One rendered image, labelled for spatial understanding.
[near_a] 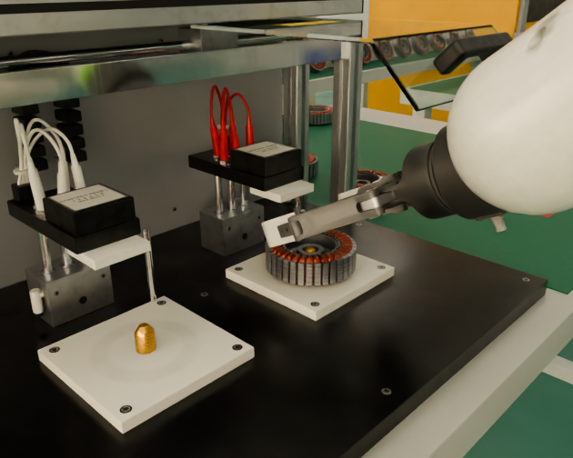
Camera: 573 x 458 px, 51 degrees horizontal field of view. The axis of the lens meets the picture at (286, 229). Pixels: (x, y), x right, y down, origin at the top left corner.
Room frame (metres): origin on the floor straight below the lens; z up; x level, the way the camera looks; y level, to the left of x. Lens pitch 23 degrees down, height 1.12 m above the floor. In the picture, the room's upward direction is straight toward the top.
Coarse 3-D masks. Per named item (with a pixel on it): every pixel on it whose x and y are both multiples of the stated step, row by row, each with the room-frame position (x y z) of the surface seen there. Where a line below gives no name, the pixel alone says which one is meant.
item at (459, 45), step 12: (480, 36) 0.62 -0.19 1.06; (492, 36) 0.63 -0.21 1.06; (504, 36) 0.65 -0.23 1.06; (456, 48) 0.59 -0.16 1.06; (468, 48) 0.59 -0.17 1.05; (480, 48) 0.60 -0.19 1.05; (492, 48) 0.62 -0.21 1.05; (444, 60) 0.59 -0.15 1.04; (456, 60) 0.59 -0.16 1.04; (444, 72) 0.59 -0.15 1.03
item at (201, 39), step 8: (184, 32) 0.77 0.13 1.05; (192, 32) 0.76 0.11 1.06; (200, 32) 0.75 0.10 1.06; (208, 32) 0.76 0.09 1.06; (216, 32) 0.77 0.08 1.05; (224, 32) 0.77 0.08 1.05; (232, 32) 0.78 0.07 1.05; (192, 40) 0.76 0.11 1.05; (200, 40) 0.75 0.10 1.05; (208, 40) 0.76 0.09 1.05; (216, 40) 0.77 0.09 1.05; (224, 40) 0.77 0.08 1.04; (232, 40) 0.78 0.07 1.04; (192, 48) 0.76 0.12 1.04; (200, 48) 0.75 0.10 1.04; (208, 48) 0.76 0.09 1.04; (216, 48) 0.76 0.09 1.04
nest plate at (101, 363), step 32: (128, 320) 0.55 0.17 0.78; (160, 320) 0.55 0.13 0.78; (192, 320) 0.55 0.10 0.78; (64, 352) 0.49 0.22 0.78; (96, 352) 0.49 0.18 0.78; (128, 352) 0.49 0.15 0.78; (160, 352) 0.49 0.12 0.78; (192, 352) 0.49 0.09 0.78; (224, 352) 0.49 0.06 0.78; (96, 384) 0.44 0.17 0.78; (128, 384) 0.44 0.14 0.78; (160, 384) 0.44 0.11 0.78; (192, 384) 0.44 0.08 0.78; (128, 416) 0.40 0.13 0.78
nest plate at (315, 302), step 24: (240, 264) 0.68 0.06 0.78; (264, 264) 0.68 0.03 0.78; (360, 264) 0.68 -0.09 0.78; (384, 264) 0.68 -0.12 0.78; (264, 288) 0.62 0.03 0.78; (288, 288) 0.62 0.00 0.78; (312, 288) 0.62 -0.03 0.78; (336, 288) 0.62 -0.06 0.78; (360, 288) 0.62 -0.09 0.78; (312, 312) 0.57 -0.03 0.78
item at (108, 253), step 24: (48, 192) 0.63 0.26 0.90; (72, 192) 0.56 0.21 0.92; (96, 192) 0.56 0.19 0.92; (120, 192) 0.56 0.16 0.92; (24, 216) 0.57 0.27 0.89; (48, 216) 0.54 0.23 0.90; (72, 216) 0.50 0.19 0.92; (96, 216) 0.52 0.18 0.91; (120, 216) 0.53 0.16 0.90; (72, 240) 0.50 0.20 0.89; (96, 240) 0.51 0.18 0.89; (120, 240) 0.53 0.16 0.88; (144, 240) 0.53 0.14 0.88; (48, 264) 0.57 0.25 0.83; (96, 264) 0.49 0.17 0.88
